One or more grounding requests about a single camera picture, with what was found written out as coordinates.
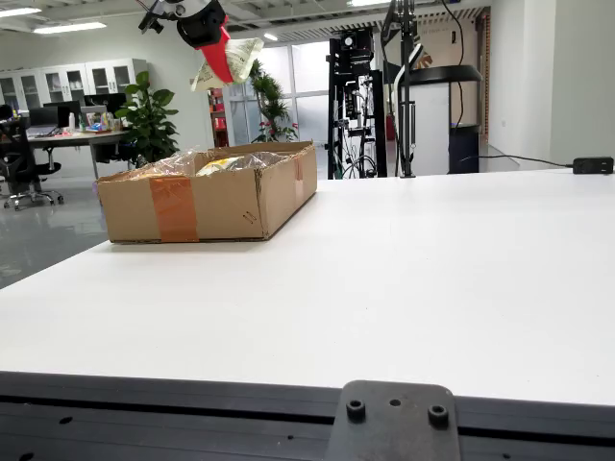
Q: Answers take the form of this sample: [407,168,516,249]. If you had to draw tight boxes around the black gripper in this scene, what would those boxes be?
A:
[175,0,235,85]

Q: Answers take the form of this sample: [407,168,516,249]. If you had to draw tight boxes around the pale green snack packet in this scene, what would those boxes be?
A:
[189,36,266,93]

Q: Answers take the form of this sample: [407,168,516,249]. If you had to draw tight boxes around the yellow snack packet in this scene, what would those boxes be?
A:
[196,156,247,178]

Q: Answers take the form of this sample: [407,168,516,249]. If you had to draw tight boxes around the clear plastic wrapped snack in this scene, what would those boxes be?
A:
[128,147,209,182]

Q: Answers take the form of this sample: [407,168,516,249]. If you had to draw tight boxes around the dark blue bin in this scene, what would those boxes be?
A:
[448,123,481,175]

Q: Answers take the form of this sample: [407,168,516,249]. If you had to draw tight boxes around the red display shelf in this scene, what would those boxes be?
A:
[205,85,230,148]

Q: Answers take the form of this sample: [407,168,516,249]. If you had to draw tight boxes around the tall slim potted plant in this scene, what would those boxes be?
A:
[242,58,300,144]

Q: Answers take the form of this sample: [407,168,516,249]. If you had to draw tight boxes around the broad leaf potted plant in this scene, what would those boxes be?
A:
[114,70,181,165]

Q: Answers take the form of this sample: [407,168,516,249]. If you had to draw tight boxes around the black computer monitor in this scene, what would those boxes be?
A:
[84,92,128,117]
[28,106,60,129]
[42,100,83,129]

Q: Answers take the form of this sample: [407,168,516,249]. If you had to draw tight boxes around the black equipment rack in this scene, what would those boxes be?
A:
[325,26,389,181]

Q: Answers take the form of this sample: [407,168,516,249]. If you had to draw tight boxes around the white glass door cabinets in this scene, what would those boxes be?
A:
[0,58,148,114]

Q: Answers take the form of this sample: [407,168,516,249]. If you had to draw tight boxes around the brown cardboard box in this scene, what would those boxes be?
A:
[95,139,319,244]

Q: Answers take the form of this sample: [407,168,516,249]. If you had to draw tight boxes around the grey office desk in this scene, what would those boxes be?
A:
[26,128,131,182]

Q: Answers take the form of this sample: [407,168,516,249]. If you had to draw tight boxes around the black office chair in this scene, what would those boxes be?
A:
[0,104,65,212]

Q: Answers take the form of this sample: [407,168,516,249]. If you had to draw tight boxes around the white kiosk with black top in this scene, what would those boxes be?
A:
[393,64,483,177]

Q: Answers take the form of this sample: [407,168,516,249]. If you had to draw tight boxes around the black power adapter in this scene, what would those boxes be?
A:
[572,157,615,176]

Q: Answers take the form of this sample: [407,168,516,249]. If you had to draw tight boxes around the black metal mounting plate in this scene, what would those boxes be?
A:
[322,379,463,461]

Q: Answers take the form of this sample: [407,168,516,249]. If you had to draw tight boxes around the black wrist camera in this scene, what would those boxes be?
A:
[137,0,187,36]

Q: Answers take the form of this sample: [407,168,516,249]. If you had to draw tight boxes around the black hanging cable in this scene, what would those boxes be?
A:
[441,0,466,127]

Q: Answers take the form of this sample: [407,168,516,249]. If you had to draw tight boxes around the black adapter cable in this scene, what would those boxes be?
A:
[460,154,576,169]

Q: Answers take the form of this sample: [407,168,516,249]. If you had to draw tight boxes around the dark aluminium frame rail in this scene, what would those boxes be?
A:
[0,370,615,461]

